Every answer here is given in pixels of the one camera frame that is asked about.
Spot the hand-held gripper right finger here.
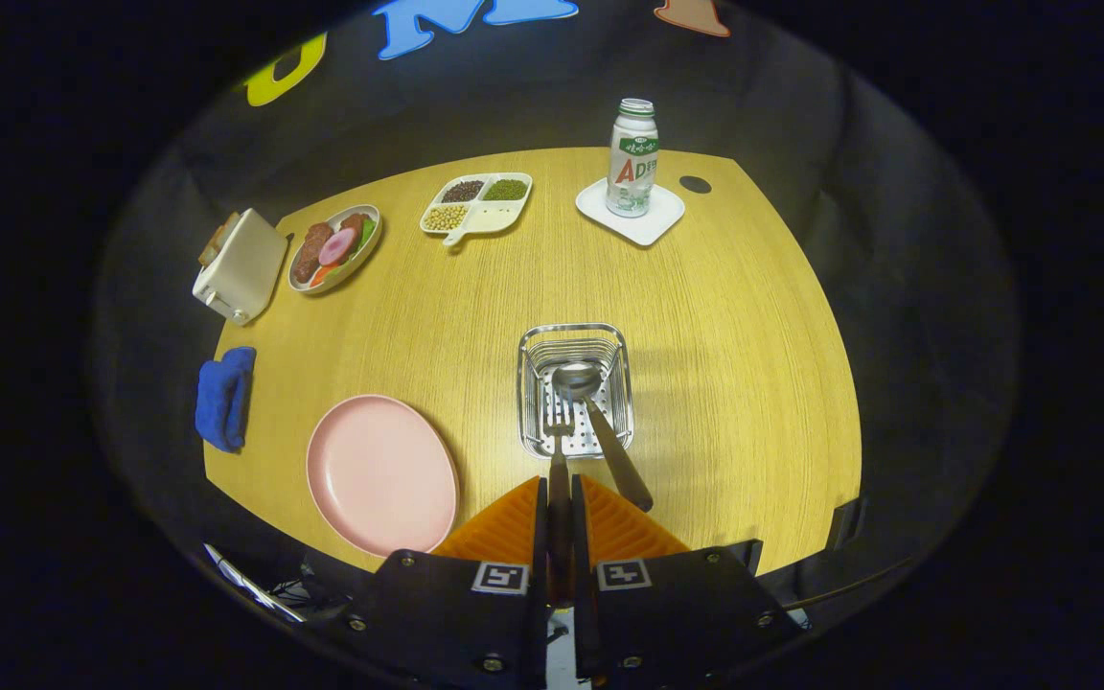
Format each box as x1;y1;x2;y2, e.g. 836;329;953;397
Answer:
569;472;804;690

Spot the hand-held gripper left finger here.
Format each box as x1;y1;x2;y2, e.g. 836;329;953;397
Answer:
346;474;551;690

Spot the spoon with wooden handle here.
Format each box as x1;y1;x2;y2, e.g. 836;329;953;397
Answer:
552;362;655;514

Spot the fork with wooden handle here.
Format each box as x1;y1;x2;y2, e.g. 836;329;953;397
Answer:
542;391;576;605

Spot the pink plate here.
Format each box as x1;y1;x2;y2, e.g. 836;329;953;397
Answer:
306;394;460;559

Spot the blue cloth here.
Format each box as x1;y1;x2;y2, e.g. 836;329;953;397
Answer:
194;346;257;453

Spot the white square coaster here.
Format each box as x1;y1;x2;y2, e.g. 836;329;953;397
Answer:
575;177;686;248

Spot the plate of sausage and vegetables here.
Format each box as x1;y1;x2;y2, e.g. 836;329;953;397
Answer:
287;203;383;295

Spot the white divided dish of beans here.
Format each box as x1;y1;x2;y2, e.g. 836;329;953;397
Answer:
419;172;534;249

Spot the cream toaster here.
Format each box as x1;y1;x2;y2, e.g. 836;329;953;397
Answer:
192;208;289;327

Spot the white drink bottle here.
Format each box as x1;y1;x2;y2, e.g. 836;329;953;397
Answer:
606;98;660;219

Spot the metal wire basket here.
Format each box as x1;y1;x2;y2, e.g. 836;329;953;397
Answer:
517;323;635;461

